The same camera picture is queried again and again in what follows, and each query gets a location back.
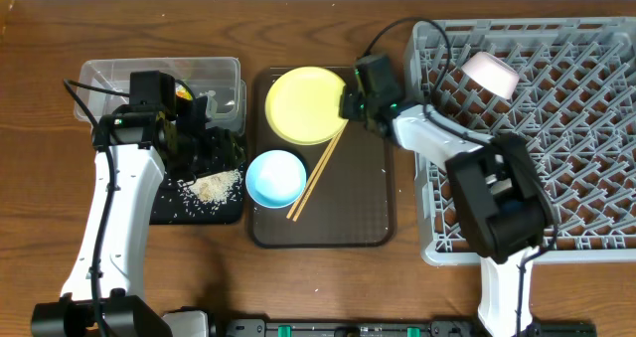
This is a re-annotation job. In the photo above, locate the rice food waste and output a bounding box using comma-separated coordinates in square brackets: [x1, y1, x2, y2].
[177, 169, 242, 216]

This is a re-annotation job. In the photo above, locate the pandan cake wrapper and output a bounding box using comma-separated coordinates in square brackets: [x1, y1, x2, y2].
[175, 84, 193, 100]

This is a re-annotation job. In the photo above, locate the wooden chopstick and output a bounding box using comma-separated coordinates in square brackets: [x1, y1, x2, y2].
[290, 129, 345, 222]
[286, 138, 335, 220]

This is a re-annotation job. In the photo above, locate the yellow plate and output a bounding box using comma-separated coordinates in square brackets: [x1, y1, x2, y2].
[264, 67, 348, 145]

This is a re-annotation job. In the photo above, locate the light blue bowl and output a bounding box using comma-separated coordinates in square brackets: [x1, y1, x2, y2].
[245, 150, 307, 209]

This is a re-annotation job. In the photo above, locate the pink white bowl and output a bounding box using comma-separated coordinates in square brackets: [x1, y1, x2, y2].
[461, 52, 520, 99]

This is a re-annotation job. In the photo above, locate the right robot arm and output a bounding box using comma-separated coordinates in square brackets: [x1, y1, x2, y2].
[339, 84, 554, 336]

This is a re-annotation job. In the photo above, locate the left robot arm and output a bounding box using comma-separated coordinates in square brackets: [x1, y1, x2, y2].
[31, 92, 214, 336]

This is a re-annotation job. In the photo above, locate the grey dishwasher rack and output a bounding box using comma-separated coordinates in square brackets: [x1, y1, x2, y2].
[404, 17, 635, 263]

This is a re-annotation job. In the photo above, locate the black tray bin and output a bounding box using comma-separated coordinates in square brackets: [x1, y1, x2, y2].
[150, 128, 247, 225]

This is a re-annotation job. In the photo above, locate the brown serving tray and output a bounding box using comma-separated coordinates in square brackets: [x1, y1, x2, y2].
[247, 68, 396, 249]

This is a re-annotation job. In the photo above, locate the clear plastic bin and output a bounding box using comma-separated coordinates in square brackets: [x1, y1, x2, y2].
[77, 57, 246, 134]

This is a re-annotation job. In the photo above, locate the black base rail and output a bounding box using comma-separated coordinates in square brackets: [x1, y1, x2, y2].
[208, 310, 597, 337]

